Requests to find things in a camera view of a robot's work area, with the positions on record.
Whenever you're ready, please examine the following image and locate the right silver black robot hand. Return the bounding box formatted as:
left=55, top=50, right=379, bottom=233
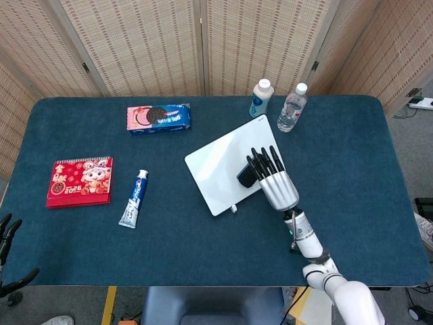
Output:
left=246, top=145, right=300, bottom=211

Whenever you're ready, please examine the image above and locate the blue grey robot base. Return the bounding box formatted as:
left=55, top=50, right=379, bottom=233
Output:
left=141, top=286, right=287, bottom=325

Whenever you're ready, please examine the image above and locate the blue white toothpaste tube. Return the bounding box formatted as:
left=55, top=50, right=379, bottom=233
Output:
left=118, top=169, right=150, bottom=230

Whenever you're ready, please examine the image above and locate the blue pink cookie box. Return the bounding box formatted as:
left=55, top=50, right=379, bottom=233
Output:
left=127, top=103, right=193, bottom=137

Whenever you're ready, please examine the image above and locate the woven bamboo folding screen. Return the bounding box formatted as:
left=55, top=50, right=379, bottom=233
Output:
left=0, top=0, right=433, bottom=180

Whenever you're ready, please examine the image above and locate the dark blue table mat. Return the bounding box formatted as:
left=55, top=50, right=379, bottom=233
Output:
left=0, top=94, right=432, bottom=288

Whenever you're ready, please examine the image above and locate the red desk calendar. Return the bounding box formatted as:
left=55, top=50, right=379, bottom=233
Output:
left=45, top=156, right=114, bottom=209

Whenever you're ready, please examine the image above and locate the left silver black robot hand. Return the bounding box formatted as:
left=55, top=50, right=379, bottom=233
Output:
left=0, top=213, right=41, bottom=299

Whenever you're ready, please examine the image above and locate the white tablet board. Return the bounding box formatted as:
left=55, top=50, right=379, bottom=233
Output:
left=184, top=114, right=287, bottom=217

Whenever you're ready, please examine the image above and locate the white milk drink bottle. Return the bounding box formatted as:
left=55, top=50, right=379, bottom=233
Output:
left=248, top=78, right=275, bottom=119

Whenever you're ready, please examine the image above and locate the white power strip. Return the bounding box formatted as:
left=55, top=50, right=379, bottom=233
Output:
left=408, top=97, right=433, bottom=110

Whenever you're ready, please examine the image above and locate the clear plastic water bottle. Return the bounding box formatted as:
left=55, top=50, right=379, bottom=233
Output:
left=276, top=83, right=309, bottom=133

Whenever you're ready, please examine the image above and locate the black box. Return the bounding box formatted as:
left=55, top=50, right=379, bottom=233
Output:
left=414, top=197, right=433, bottom=217

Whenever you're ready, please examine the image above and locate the yellow white cardboard sheet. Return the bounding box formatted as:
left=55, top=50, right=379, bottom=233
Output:
left=289, top=286, right=336, bottom=325

